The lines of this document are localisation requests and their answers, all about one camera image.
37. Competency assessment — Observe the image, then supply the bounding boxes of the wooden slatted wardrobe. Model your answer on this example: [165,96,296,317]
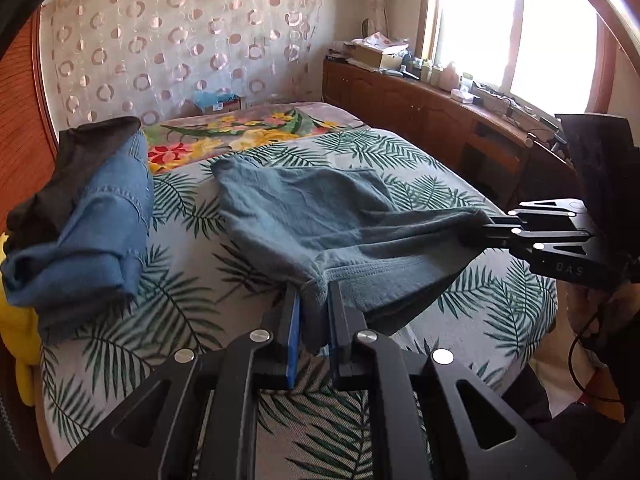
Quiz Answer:
[0,10,62,241]

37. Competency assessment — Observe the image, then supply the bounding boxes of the person's right hand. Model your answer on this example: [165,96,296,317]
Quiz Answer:
[570,280,626,352]

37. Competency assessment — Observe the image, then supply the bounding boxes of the blue cardboard box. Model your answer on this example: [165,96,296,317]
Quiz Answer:
[192,89,244,114]

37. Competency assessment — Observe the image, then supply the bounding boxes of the beige window curtain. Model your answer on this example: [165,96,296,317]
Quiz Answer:
[360,0,442,48]

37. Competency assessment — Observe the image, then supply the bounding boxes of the person's dark clothing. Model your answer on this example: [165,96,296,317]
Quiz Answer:
[520,355,640,480]

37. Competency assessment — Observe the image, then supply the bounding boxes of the circle-patterned sheer curtain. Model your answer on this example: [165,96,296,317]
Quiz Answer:
[39,0,325,131]

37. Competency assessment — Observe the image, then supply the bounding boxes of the folded dark pants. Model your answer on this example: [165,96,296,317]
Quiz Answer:
[5,116,142,256]

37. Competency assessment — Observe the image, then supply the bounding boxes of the floral pillow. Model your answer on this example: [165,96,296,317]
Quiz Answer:
[141,101,372,176]

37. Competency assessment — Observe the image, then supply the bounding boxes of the folded blue jeans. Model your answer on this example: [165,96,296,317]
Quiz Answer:
[0,132,155,347]

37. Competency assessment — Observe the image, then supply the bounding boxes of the grey-blue shorts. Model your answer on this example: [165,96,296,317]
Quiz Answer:
[211,152,493,353]

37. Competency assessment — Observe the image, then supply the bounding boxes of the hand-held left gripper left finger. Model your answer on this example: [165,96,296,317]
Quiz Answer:
[52,285,303,480]

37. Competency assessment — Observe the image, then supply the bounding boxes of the open cardboard box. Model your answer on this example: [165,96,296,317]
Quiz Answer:
[352,42,407,72]

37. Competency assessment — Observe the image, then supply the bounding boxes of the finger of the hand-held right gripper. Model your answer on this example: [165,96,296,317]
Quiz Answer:
[492,200,591,227]
[480,226,597,257]

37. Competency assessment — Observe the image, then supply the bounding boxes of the window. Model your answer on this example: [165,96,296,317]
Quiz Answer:
[429,0,617,117]

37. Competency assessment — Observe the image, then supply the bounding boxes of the wooden sideboard cabinet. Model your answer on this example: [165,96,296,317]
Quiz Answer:
[322,55,588,211]

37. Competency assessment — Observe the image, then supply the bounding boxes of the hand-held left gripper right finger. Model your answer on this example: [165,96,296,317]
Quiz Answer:
[326,282,576,480]

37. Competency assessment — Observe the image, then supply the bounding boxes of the leaf-print bed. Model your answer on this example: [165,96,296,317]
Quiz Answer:
[40,127,559,480]

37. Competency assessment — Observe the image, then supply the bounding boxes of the black cable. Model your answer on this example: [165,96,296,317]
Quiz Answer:
[570,302,623,403]

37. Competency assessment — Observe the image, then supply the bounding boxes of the white power strip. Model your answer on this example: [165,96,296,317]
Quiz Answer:
[472,87,543,123]

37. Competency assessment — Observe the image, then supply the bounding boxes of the yellow cloth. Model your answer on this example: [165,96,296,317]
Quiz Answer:
[0,232,43,407]

